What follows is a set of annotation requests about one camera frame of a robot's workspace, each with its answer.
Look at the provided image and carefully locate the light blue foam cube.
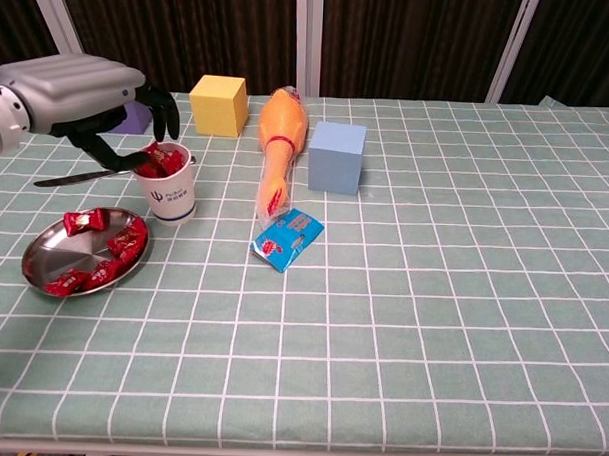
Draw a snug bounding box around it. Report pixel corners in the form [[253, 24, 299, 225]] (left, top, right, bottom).
[[306, 120, 368, 196]]

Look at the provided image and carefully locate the silver table knife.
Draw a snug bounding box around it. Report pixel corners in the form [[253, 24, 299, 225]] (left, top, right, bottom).
[[33, 150, 197, 194]]

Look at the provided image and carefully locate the dark brown partition panel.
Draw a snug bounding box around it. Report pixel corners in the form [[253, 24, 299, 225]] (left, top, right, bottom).
[[318, 0, 525, 104], [52, 0, 300, 97], [499, 0, 609, 113], [0, 0, 76, 89]]

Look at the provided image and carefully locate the white paper cup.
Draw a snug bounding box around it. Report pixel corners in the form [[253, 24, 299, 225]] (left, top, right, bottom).
[[129, 140, 199, 227]]

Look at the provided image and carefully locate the white partition frame post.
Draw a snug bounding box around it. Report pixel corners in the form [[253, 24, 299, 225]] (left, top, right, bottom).
[[292, 0, 324, 97], [22, 0, 97, 90], [485, 0, 543, 105]]

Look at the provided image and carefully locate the round metal plate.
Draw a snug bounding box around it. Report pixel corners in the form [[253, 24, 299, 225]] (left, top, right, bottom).
[[20, 203, 153, 301]]

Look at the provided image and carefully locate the orange rubber chicken toy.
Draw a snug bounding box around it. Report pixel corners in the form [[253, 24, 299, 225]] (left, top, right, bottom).
[[254, 84, 310, 228]]

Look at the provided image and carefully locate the blue snack packet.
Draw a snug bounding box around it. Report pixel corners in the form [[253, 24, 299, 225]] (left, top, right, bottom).
[[249, 205, 326, 276]]

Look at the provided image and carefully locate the green checked tablecloth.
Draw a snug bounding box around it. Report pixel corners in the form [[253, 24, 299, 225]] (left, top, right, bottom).
[[0, 76, 609, 456]]

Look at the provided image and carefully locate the purple foam cube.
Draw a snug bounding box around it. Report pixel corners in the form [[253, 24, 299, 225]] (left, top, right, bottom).
[[115, 99, 156, 136]]

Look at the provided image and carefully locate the yellow foam cube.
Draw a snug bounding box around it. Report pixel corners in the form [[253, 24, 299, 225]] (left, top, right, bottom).
[[187, 74, 251, 139]]

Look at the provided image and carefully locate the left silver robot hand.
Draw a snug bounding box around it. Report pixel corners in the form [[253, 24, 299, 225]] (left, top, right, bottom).
[[0, 50, 183, 175]]

